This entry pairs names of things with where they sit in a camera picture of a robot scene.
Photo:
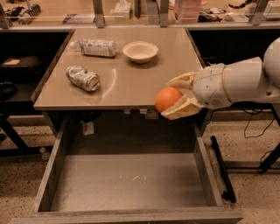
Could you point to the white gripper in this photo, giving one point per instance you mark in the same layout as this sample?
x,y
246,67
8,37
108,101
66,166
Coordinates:
x,y
209,86

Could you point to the orange fruit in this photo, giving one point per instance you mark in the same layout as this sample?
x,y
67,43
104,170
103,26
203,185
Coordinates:
x,y
166,98

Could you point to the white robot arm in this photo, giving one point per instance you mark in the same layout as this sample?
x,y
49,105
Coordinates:
x,y
252,80

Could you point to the beige counter cabinet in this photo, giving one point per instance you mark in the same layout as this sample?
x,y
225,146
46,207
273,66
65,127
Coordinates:
x,y
124,84

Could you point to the open grey drawer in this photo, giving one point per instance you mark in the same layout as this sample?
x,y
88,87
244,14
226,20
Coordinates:
x,y
129,171

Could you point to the white paper bowl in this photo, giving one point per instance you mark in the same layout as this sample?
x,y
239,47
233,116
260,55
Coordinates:
x,y
140,51

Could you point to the pink stacked trays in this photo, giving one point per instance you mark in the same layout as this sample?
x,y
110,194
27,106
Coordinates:
x,y
186,11

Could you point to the crushed silver can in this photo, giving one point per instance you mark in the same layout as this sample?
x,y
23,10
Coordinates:
x,y
83,78

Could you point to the white tissue box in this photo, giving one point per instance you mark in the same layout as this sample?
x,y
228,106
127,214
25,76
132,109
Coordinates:
x,y
122,9

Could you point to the clear plastic water bottle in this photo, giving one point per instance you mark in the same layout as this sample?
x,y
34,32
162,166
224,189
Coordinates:
x,y
95,47

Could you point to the black floor bar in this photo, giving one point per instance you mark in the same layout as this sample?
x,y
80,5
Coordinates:
x,y
229,194

